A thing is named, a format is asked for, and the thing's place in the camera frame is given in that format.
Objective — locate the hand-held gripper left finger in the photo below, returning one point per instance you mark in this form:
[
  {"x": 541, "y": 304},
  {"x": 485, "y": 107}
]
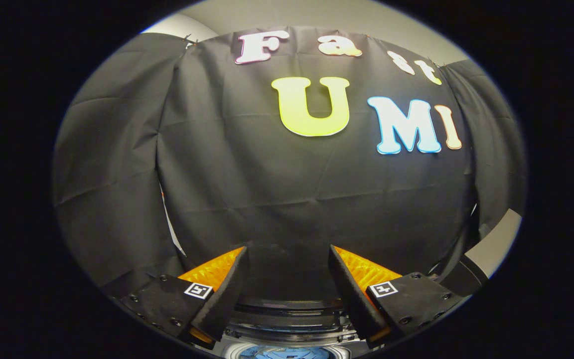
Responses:
[{"x": 222, "y": 299}]

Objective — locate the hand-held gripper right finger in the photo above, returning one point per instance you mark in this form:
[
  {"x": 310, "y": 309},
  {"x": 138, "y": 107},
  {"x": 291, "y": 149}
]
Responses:
[{"x": 352, "y": 296}]

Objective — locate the light blue polo shirt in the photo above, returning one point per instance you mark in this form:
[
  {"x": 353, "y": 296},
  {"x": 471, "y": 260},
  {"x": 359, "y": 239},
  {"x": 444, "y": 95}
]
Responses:
[{"x": 287, "y": 354}]

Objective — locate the black backdrop cloth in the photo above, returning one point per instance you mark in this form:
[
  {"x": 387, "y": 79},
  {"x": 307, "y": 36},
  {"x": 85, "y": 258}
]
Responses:
[{"x": 267, "y": 189}]

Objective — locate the beige cabinet with grey top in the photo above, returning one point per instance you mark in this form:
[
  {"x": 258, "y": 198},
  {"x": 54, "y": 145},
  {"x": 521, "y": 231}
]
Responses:
[{"x": 496, "y": 244}]

